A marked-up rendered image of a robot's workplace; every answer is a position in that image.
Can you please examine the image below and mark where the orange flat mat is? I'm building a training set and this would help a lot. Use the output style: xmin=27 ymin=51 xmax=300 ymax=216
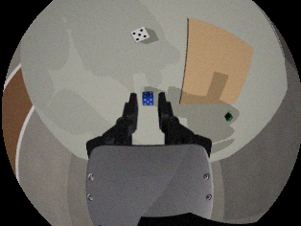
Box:
xmin=179 ymin=18 xmax=254 ymax=104

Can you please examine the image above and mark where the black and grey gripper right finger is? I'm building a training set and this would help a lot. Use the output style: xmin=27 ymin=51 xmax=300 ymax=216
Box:
xmin=158 ymin=92 xmax=212 ymax=158

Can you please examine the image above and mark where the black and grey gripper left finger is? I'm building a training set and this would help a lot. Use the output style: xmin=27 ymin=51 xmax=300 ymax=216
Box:
xmin=86 ymin=93 xmax=138 ymax=159

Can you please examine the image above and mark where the blue die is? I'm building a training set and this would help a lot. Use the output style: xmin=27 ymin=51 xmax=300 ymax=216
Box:
xmin=142 ymin=91 xmax=153 ymax=105

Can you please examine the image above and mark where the small green die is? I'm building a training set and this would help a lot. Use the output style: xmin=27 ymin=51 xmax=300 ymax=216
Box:
xmin=224 ymin=112 xmax=233 ymax=122

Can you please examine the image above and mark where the white die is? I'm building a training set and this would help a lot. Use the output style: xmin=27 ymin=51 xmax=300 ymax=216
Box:
xmin=130 ymin=27 xmax=150 ymax=43

